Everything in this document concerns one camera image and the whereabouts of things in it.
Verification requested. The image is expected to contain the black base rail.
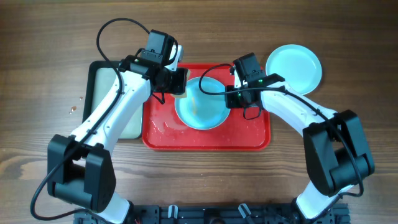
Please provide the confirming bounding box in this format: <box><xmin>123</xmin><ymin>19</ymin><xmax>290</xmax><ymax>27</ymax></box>
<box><xmin>73</xmin><ymin>203</ymin><xmax>351</xmax><ymax>224</ymax></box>

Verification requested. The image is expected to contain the light blue plate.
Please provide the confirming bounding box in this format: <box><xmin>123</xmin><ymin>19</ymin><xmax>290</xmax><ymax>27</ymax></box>
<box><xmin>266</xmin><ymin>44</ymin><xmax>323</xmax><ymax>95</ymax></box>
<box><xmin>175</xmin><ymin>77</ymin><xmax>231</xmax><ymax>130</ymax></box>

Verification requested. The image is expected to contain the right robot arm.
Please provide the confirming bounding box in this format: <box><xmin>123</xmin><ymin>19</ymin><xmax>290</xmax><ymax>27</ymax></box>
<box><xmin>226</xmin><ymin>53</ymin><xmax>375</xmax><ymax>223</ymax></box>

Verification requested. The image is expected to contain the red plastic tray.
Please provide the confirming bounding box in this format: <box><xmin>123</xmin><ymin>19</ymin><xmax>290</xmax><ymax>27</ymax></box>
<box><xmin>142</xmin><ymin>63</ymin><xmax>272</xmax><ymax>152</ymax></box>

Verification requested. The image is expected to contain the left black cable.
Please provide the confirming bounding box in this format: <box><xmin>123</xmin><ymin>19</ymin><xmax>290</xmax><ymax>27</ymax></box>
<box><xmin>30</xmin><ymin>17</ymin><xmax>153</xmax><ymax>222</ymax></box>

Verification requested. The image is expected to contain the green yellow sponge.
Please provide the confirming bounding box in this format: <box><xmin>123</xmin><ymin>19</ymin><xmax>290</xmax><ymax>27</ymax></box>
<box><xmin>172</xmin><ymin>69</ymin><xmax>191</xmax><ymax>98</ymax></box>

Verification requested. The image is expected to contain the black cable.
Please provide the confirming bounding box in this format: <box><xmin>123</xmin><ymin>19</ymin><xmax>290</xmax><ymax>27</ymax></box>
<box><xmin>30</xmin><ymin>17</ymin><xmax>153</xmax><ymax>222</ymax></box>
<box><xmin>198</xmin><ymin>63</ymin><xmax>364</xmax><ymax>218</ymax></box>

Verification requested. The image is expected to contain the light blue plate front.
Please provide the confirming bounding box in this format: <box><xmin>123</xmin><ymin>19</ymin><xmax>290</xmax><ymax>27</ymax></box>
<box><xmin>266</xmin><ymin>44</ymin><xmax>323</xmax><ymax>95</ymax></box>

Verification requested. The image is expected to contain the right black cable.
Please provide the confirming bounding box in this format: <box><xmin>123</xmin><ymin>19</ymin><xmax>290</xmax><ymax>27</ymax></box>
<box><xmin>198</xmin><ymin>63</ymin><xmax>364</xmax><ymax>218</ymax></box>

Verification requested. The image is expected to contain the black water tray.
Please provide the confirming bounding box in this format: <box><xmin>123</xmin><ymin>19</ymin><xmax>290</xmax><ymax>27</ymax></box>
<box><xmin>82</xmin><ymin>61</ymin><xmax>144</xmax><ymax>139</ymax></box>

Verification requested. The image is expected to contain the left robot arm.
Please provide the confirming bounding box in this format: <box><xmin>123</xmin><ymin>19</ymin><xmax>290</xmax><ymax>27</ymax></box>
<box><xmin>43</xmin><ymin>55</ymin><xmax>190</xmax><ymax>223</ymax></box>

